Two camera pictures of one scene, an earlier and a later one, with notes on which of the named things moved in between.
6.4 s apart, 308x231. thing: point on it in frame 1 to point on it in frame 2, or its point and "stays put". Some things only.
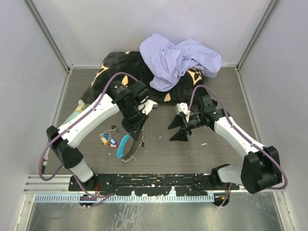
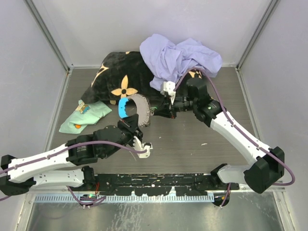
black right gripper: (181, 134) to (166, 109)
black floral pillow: (125, 67) stays put
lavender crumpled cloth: (171, 62) stays put
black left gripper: (134, 129) to (131, 124)
